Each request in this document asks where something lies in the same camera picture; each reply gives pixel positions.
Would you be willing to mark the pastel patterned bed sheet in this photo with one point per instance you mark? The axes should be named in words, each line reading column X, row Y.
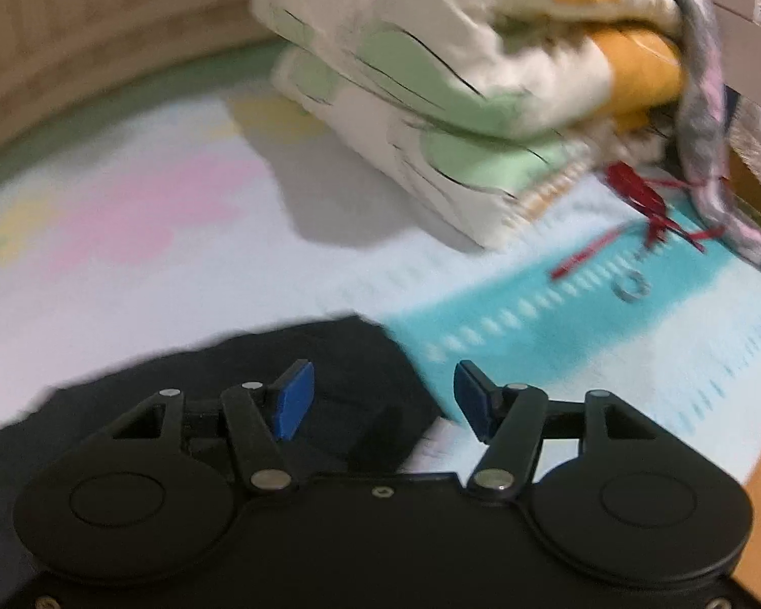
column 165, row 247

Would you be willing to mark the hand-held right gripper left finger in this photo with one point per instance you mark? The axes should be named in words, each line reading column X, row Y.
column 293, row 397

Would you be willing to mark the grey pink patterned cloth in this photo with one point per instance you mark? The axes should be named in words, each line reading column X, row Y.
column 710, row 108

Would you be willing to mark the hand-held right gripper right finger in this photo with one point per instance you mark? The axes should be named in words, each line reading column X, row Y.
column 473, row 397

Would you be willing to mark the folded white patterned quilt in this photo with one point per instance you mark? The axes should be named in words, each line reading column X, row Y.
column 456, row 76

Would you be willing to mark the wooden headboard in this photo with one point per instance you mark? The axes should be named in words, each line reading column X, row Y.
column 101, row 32

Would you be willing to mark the black pants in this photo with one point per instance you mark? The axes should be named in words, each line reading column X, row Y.
column 330, row 387

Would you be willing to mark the cardboard box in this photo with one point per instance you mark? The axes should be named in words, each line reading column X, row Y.
column 758, row 76

